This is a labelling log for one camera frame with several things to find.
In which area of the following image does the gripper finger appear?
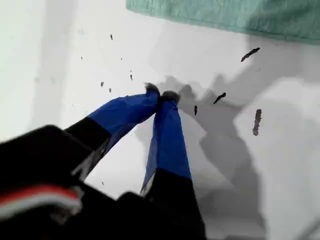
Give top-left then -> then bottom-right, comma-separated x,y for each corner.
139,90 -> 209,240
64,83 -> 161,183

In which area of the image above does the pale green T-shirt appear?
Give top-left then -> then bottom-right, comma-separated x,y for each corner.
125,0 -> 320,46

